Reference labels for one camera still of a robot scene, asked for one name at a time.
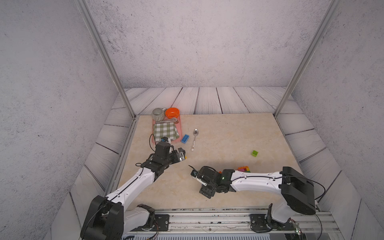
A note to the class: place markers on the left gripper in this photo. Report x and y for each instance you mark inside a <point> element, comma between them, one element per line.
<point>176,158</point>

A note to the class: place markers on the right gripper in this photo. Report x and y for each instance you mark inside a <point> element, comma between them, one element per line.
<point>203,191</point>

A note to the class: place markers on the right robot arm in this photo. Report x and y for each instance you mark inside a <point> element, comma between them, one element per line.
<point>296,192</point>

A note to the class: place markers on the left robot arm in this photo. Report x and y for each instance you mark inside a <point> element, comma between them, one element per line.
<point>108,217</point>

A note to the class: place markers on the blue long lego brick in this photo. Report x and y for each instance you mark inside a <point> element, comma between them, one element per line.
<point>185,139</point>

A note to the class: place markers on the lime lego brick far right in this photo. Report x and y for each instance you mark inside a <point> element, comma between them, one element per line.
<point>254,153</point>

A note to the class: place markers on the metal spoon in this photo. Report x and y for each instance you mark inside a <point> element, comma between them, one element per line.
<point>195,133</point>

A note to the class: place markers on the green checkered cloth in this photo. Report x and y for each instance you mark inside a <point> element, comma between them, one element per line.
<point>165,130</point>

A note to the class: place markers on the pink tray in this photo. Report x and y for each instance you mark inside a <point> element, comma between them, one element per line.
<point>179,128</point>

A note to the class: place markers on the metal utensil on tray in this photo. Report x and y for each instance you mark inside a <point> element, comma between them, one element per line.
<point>172,120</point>

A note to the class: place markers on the orange bowl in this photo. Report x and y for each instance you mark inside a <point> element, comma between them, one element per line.
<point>172,113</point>

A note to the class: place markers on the striped grey mug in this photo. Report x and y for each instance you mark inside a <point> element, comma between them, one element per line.
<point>158,114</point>

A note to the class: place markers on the aluminium front rail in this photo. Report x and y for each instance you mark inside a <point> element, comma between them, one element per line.
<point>234,224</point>

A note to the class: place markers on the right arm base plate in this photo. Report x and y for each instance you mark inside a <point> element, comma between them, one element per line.
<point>260,224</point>

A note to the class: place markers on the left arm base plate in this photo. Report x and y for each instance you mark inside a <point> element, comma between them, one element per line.
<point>157,222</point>

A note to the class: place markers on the left aluminium frame post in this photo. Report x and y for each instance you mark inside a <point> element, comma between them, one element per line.
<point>85,12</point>

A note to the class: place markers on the aluminium frame post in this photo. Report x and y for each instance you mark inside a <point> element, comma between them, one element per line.
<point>85,12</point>
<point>319,33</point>

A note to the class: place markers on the right aluminium frame post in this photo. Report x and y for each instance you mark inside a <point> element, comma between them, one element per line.
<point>319,33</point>

